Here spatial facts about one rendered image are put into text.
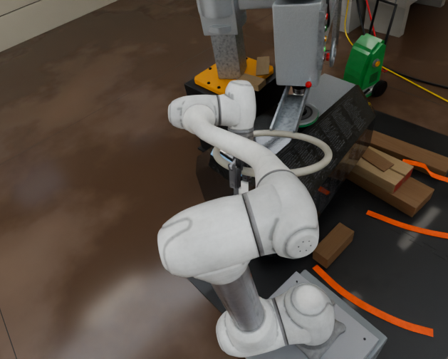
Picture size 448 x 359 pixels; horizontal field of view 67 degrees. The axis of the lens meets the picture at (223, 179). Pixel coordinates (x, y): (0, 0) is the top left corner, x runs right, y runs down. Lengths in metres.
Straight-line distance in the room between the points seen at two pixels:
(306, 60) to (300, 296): 1.14
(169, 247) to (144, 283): 1.99
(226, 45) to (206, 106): 1.60
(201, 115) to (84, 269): 2.10
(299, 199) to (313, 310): 0.55
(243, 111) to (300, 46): 0.73
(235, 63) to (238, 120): 1.60
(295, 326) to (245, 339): 0.17
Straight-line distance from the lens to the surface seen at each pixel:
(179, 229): 0.65
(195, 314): 2.43
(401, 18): 4.88
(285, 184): 0.68
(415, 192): 2.82
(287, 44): 1.78
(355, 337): 1.41
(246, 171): 1.22
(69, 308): 2.82
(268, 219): 0.63
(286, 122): 1.73
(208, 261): 0.65
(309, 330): 1.18
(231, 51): 2.66
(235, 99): 1.11
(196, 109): 1.06
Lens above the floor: 2.20
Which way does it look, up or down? 47 degrees down
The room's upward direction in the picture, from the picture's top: 14 degrees counter-clockwise
